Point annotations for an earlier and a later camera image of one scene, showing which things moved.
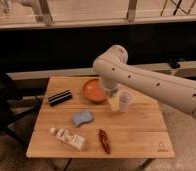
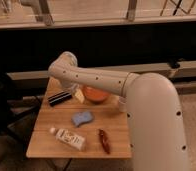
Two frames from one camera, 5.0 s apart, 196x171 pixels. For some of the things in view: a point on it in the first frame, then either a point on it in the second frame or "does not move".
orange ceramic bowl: (93, 91) does not move
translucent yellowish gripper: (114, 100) to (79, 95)
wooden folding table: (74, 119) does not move
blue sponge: (81, 117) does not move
